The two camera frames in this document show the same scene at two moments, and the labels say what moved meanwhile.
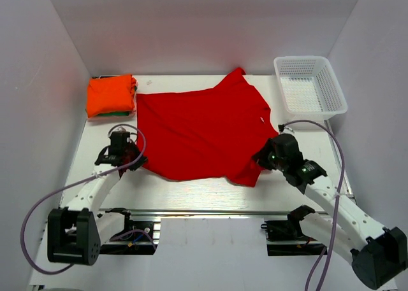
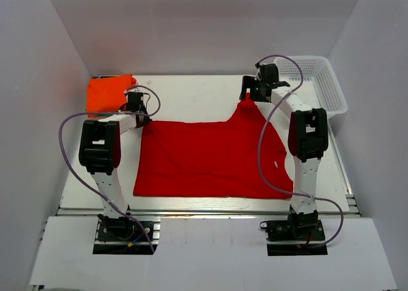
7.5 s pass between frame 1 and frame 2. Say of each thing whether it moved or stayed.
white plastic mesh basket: stayed
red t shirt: moved
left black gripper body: moved
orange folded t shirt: stayed
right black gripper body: moved
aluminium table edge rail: stayed
